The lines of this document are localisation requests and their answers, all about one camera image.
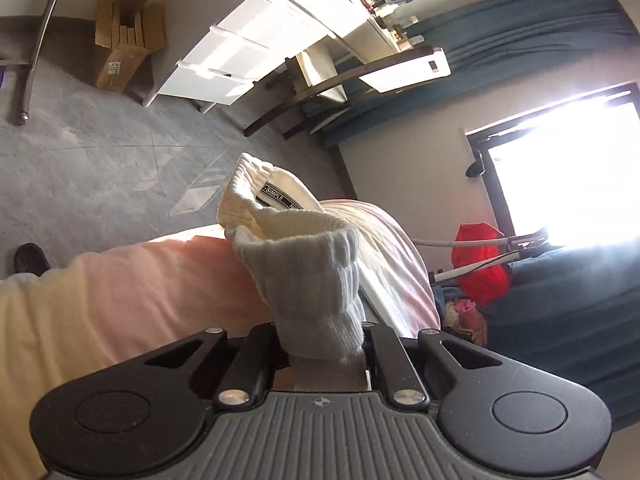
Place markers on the teal curtain right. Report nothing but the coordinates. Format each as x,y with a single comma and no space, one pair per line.
574,312

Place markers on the white zip-up jacket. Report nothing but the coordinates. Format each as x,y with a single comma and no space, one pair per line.
303,261

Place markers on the white vanity dresser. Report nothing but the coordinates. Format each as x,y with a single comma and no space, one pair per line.
218,49

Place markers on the teal curtain left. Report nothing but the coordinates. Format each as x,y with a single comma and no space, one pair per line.
490,42

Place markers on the cardboard box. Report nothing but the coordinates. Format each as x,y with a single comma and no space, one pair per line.
127,32

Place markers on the pile of colourful clothes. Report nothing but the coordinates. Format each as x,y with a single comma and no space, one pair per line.
459,315

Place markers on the teal curtain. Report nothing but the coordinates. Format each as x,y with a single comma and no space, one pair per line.
490,42
574,312

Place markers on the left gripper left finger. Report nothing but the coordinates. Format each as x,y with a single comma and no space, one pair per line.
144,414

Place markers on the dark chair white back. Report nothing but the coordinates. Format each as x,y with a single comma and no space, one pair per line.
337,95

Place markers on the dark framed window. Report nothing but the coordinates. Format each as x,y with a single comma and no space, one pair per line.
570,170

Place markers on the pastel tie-dye bed cover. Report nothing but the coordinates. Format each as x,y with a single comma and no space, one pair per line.
107,308

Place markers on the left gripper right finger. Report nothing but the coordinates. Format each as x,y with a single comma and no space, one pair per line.
499,413

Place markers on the black shoe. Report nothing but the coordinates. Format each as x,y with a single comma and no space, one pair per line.
29,258

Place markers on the curved metal stand leg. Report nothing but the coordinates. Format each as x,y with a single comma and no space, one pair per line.
22,117

